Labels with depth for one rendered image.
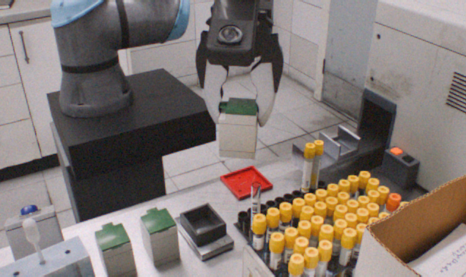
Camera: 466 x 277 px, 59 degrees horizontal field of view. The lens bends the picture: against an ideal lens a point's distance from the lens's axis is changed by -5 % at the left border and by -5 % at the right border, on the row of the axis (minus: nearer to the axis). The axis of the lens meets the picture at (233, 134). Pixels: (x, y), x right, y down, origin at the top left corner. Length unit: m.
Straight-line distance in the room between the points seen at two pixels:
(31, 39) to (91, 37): 1.33
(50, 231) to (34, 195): 1.70
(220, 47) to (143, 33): 0.45
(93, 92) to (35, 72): 1.36
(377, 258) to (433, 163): 0.33
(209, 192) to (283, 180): 0.13
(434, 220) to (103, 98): 0.61
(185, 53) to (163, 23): 2.24
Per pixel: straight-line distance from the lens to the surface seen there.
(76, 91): 0.86
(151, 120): 0.81
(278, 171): 0.79
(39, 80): 2.22
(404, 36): 0.76
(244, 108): 0.52
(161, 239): 0.60
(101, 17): 0.83
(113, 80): 0.86
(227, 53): 0.41
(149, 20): 0.85
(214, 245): 0.63
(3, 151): 2.35
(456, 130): 0.73
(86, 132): 0.81
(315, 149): 0.67
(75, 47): 0.84
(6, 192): 2.42
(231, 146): 0.54
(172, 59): 3.07
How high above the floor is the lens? 1.34
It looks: 31 degrees down
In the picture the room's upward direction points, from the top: straight up
